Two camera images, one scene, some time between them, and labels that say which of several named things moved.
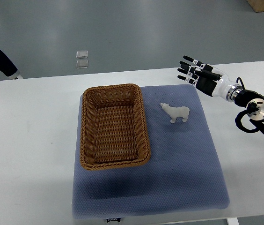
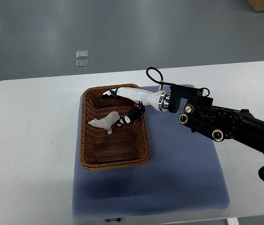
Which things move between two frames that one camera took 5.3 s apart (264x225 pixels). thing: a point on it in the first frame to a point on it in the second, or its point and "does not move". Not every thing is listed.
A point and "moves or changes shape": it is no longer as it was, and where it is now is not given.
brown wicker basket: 113,129 does not move
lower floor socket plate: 82,63 does not move
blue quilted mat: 186,171 does not move
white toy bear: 174,112 moves or changes shape
